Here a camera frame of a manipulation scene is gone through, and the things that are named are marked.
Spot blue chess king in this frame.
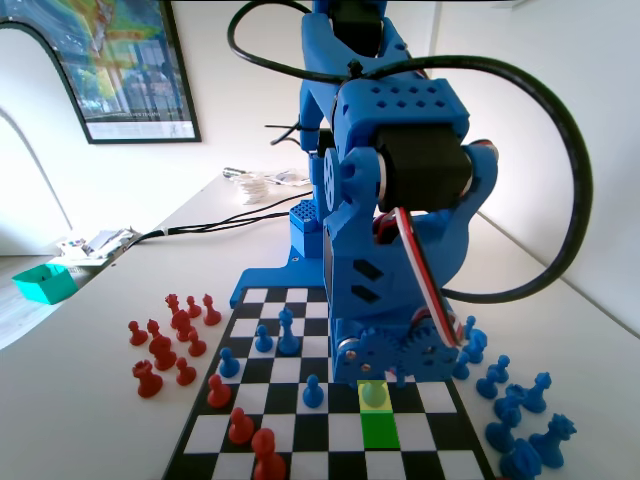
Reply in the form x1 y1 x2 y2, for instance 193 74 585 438
277 306 301 356

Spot red chess bishop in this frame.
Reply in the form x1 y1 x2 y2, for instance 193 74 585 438
202 293 223 326

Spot red chess knight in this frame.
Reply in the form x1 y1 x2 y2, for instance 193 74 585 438
171 309 197 342
148 334 178 371

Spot black white chessboard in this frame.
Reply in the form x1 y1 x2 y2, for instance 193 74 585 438
162 285 496 480

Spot printed paper sheets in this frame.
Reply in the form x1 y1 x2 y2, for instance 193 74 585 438
259 169 311 187

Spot white door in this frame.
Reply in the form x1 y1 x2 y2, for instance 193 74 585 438
387 0 440 76

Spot teal plastic box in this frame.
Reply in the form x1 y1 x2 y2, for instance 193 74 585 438
12 263 80 306

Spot black framed poster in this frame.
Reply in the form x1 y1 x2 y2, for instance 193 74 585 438
0 0 203 145

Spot red white black servo wire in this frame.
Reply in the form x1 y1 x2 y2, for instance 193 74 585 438
374 205 467 352

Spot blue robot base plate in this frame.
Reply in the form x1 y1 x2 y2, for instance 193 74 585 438
228 249 327 310

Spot black table cable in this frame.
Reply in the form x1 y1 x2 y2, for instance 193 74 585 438
164 210 296 236
124 195 307 251

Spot black camera cable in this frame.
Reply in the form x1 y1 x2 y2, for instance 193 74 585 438
227 0 595 305

